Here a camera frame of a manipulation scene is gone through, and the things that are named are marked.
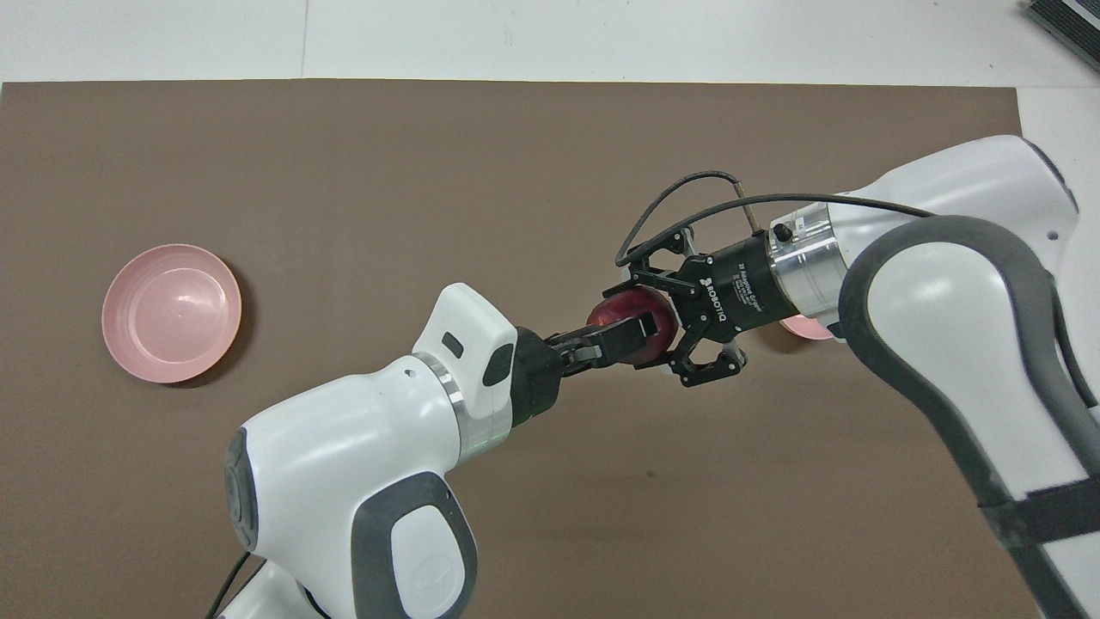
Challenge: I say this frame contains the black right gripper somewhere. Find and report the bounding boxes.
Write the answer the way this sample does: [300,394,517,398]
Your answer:
[614,228,779,389]

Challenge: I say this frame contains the pink bowl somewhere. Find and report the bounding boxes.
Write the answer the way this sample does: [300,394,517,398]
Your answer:
[778,314,836,341]

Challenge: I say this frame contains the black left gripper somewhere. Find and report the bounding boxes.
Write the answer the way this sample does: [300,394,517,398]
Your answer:
[513,311,660,428]

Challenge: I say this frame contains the pink plate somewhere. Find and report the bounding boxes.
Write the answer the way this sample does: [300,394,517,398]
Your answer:
[101,244,243,384]

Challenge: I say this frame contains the dark red apple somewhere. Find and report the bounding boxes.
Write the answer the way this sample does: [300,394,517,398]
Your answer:
[587,288,677,369]

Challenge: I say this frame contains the brown table mat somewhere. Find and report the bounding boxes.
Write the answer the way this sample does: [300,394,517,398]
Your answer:
[0,79,1045,619]

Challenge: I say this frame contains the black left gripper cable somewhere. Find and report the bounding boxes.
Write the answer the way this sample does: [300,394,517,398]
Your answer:
[205,550,260,619]

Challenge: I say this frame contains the black ribbed device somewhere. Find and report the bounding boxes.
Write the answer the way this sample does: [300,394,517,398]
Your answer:
[1023,0,1100,49]

